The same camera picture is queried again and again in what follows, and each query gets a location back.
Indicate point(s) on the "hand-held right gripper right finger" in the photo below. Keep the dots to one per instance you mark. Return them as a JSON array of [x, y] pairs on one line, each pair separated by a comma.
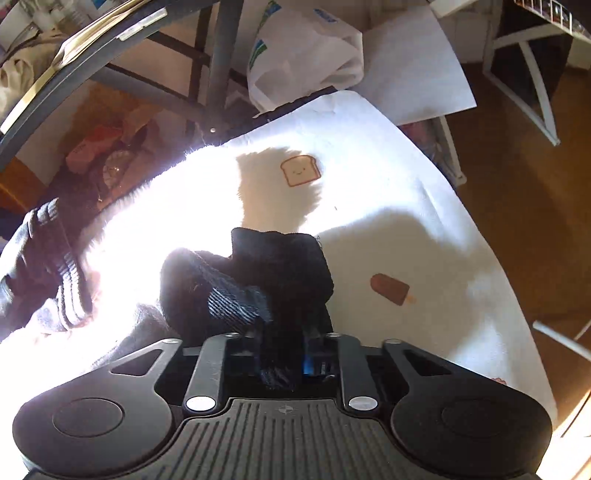
[[310, 365]]

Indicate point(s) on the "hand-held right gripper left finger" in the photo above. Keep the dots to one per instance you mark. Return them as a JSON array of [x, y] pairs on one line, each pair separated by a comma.
[[214, 364]]

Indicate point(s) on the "black knit garment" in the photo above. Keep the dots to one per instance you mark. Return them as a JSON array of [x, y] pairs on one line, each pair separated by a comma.
[[277, 267]]

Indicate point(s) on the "white printed blanket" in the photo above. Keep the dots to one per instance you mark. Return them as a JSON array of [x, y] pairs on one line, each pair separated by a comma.
[[415, 221]]

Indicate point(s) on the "dark ribbed cloth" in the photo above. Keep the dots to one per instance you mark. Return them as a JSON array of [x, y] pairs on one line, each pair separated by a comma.
[[51, 267]]

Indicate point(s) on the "white rod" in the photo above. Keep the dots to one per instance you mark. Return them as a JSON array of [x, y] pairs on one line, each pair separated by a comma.
[[561, 339]]

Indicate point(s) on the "pink packet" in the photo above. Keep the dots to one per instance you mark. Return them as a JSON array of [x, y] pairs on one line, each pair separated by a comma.
[[90, 145]]

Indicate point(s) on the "white plastic bag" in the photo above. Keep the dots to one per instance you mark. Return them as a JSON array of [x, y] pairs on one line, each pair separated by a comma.
[[300, 50]]

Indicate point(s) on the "white paper sheet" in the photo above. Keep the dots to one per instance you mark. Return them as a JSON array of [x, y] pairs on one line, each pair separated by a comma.
[[411, 64]]

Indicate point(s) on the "dark metal frame table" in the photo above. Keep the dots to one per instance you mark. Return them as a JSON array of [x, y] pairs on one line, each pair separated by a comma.
[[138, 55]]

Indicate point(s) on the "white metal rack frame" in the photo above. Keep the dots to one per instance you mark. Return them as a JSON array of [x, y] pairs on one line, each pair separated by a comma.
[[531, 74]]

